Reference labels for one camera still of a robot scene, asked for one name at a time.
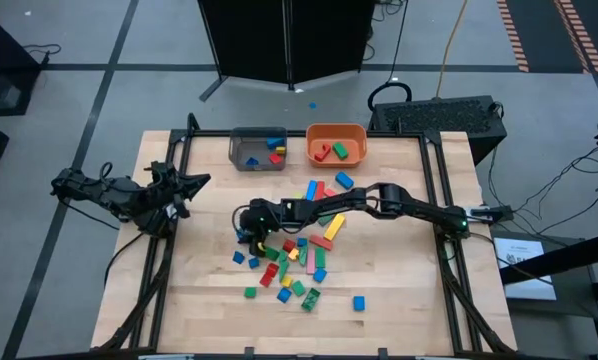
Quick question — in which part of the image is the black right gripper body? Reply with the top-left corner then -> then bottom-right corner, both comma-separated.
234,198 -> 283,244

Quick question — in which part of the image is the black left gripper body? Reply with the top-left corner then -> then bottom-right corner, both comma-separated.
146,160 -> 190,221

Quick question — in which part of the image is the green studded plastic brick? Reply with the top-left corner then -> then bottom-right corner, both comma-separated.
300,287 -> 323,313

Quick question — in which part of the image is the grey translucent plastic bin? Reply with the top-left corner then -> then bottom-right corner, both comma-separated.
227,126 -> 289,173

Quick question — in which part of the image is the long yellow block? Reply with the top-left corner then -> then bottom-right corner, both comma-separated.
323,213 -> 347,242

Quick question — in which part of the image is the orange plastic bin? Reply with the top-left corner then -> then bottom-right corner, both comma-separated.
305,123 -> 369,169

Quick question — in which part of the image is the black divider panel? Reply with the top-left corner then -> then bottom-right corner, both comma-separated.
197,0 -> 378,104

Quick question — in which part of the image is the black computer case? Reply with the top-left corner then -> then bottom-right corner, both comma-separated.
368,94 -> 508,166

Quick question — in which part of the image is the black adapter box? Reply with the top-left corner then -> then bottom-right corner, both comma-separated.
470,203 -> 515,224

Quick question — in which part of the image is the white paper sheet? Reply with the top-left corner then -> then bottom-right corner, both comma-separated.
492,236 -> 558,302

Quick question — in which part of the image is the black side table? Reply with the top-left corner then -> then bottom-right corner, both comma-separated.
498,227 -> 598,360

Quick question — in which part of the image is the black aluminium table frame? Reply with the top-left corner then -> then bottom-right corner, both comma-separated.
91,112 -> 518,360

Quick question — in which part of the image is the black cable loop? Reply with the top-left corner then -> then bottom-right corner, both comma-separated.
366,81 -> 413,114

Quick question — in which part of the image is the thin black hanging cable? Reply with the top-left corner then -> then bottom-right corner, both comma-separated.
386,0 -> 410,84

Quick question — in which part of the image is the yellow hanging cable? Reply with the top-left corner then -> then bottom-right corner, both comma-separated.
434,0 -> 469,100

